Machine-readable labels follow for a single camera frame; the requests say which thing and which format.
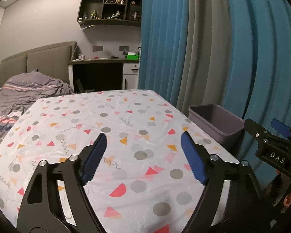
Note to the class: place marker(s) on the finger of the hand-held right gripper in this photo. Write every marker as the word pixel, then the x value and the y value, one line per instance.
pixel 259 132
pixel 281 126

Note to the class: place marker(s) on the white drawer cabinet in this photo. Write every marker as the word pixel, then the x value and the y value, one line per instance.
pixel 131 77

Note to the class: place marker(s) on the grey padded headboard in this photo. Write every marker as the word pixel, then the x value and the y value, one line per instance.
pixel 48 58

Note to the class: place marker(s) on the group of small figurines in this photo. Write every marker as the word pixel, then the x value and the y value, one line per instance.
pixel 94 14

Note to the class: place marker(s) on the grey plastic bin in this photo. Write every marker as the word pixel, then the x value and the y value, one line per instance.
pixel 215 116

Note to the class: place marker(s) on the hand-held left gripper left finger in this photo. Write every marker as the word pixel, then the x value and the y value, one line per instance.
pixel 94 160

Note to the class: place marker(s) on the dark desk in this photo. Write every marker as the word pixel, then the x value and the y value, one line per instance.
pixel 99 61

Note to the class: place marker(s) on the small pink white item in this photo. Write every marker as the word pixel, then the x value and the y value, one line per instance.
pixel 81 57

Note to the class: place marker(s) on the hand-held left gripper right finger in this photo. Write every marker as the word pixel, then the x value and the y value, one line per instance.
pixel 192 159

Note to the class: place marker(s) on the dark wall shelf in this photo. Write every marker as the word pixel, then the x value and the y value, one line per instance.
pixel 91 1

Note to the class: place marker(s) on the small dark desk figure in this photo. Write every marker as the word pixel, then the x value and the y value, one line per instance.
pixel 124 54

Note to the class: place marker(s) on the blue curtain panel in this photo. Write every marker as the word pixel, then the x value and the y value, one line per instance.
pixel 264 65
pixel 160 41

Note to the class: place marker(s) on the green box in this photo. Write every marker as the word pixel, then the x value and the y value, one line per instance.
pixel 132 57

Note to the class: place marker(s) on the dark wall socket panel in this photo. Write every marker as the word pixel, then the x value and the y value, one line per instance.
pixel 97 48
pixel 123 48

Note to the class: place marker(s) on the grey curtain panel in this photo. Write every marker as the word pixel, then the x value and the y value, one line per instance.
pixel 203 53

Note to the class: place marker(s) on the grey striped duvet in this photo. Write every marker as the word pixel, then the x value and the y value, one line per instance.
pixel 21 94

